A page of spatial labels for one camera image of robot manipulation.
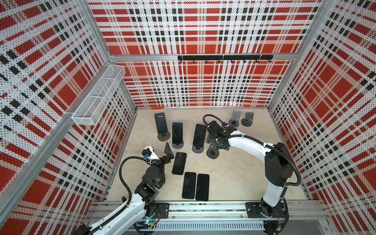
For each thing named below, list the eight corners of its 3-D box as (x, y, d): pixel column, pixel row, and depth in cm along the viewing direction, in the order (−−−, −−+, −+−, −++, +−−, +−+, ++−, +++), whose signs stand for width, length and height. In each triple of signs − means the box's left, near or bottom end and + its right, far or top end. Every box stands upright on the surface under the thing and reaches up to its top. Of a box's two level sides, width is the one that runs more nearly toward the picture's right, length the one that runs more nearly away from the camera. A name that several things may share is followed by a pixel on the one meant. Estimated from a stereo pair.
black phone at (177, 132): (173, 147, 99) (170, 135, 88) (175, 134, 106) (172, 122, 95) (183, 147, 99) (181, 135, 88) (184, 134, 106) (182, 122, 95)
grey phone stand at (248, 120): (242, 126, 112) (245, 118, 104) (240, 121, 115) (243, 112, 108) (251, 126, 112) (255, 117, 104) (249, 121, 115) (253, 112, 108)
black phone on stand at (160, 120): (160, 139, 104) (155, 124, 91) (159, 128, 111) (154, 113, 98) (169, 137, 105) (165, 123, 92) (167, 126, 112) (163, 111, 99)
